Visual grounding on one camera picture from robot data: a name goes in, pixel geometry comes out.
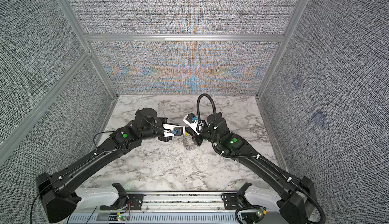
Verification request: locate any black corrugated right cable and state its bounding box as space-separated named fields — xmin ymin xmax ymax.
xmin=196 ymin=93 xmax=326 ymax=224

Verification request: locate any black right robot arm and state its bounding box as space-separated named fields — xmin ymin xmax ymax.
xmin=183 ymin=113 xmax=326 ymax=224

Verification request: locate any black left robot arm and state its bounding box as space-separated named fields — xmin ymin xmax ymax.
xmin=35 ymin=108 xmax=185 ymax=224

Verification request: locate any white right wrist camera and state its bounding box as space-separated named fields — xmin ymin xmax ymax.
xmin=183 ymin=113 xmax=204 ymax=135

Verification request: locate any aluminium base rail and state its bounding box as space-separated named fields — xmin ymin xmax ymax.
xmin=62 ymin=191 xmax=286 ymax=224

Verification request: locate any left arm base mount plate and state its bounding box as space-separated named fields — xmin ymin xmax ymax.
xmin=100 ymin=194 xmax=144 ymax=211

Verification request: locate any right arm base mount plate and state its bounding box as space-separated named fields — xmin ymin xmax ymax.
xmin=221 ymin=192 xmax=266 ymax=210

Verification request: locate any thin black left cable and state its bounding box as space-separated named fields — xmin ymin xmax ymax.
xmin=93 ymin=131 xmax=119 ymax=155

